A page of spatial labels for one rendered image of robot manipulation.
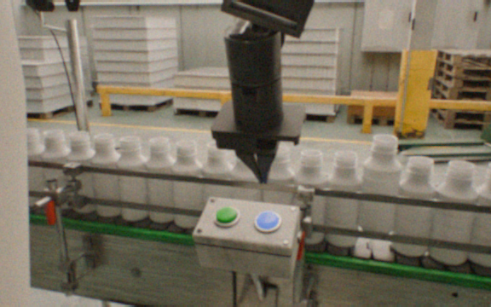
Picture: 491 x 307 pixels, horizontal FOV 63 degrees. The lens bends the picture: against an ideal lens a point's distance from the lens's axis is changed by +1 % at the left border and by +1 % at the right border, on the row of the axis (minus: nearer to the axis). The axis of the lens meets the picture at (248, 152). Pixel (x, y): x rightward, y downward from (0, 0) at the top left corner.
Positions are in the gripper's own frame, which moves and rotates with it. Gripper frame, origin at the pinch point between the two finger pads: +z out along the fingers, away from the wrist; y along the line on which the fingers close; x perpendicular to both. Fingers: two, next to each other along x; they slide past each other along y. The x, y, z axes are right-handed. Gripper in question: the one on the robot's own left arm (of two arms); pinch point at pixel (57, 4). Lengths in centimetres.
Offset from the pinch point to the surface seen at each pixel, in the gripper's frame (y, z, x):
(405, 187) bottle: -13, 27, 51
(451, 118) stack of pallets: -542, 127, 172
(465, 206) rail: -11, 29, 59
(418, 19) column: -474, -2, 106
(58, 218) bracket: -3.8, 36.7, -9.1
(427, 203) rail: -11, 29, 54
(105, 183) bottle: -11.9, 32.4, -4.3
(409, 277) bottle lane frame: -9, 41, 53
